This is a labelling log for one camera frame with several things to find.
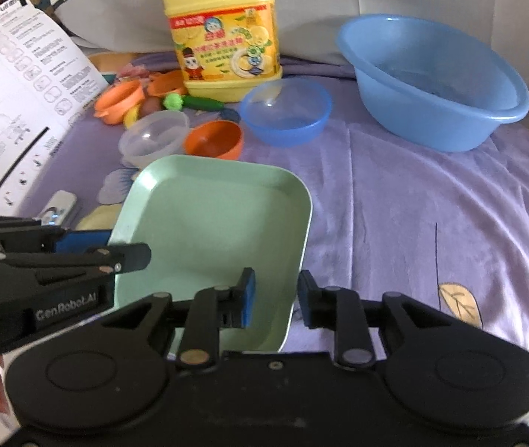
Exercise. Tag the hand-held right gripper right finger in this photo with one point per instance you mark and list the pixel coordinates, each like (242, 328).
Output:
(305, 307)

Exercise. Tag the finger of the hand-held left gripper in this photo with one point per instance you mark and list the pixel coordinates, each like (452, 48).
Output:
(83, 241)
(129, 256)

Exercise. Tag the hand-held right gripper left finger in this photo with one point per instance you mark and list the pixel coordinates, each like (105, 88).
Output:
(247, 302)

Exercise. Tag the pale yellow sponge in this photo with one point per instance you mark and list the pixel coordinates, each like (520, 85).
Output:
(99, 219)

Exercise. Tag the green square plate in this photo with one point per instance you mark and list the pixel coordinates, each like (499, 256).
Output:
(208, 223)

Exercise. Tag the clear plastic bowl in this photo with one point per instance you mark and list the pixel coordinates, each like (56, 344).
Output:
(152, 135)

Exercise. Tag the orange plastic bowl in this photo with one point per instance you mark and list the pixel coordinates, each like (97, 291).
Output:
(213, 139)

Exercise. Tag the small blue plastic bowl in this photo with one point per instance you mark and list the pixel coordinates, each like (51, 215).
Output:
(288, 121)

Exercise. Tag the white pocket device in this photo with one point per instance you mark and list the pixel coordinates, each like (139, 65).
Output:
(57, 207)

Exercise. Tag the purple floral bedsheet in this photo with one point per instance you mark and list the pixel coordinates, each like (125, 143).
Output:
(385, 219)

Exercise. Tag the yellow toy banana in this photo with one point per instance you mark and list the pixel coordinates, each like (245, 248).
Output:
(132, 117)

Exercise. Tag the white instruction sheet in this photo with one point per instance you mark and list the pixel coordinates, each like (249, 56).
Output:
(13, 102)

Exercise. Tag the light green toy vegetable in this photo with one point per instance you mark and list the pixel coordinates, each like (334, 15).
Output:
(173, 102)

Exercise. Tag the dark green toy cucumber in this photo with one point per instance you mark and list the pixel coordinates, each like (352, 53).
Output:
(204, 103)

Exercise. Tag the large blue plastic basin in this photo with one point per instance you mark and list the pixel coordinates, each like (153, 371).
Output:
(432, 102)

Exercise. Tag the yellow detergent bottle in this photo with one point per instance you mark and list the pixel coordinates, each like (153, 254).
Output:
(222, 32)

